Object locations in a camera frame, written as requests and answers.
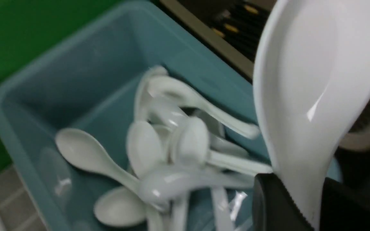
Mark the white spoon lower left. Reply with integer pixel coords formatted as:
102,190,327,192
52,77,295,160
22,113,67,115
93,187,146,227

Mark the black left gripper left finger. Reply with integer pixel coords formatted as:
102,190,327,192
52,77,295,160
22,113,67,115
252,173,314,231

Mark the white spoon far left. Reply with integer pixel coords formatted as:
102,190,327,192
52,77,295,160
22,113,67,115
55,128,139,195

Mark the white spoon right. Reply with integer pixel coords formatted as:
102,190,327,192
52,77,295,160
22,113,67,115
147,75,260,140

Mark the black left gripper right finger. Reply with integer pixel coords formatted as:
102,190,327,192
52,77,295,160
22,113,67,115
320,178,370,231

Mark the grey checked tablecloth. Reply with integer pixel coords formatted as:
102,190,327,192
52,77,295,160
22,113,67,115
0,164,50,231

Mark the white ceramic soup spoon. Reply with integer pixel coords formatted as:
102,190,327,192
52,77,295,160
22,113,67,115
253,0,370,231

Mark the white spoon front centre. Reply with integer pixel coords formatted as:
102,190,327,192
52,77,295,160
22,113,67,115
137,165,254,204

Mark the teal plastic bin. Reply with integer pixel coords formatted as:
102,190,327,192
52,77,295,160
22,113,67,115
0,1,257,231

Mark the green backdrop cloth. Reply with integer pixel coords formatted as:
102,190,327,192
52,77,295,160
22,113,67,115
0,0,119,172

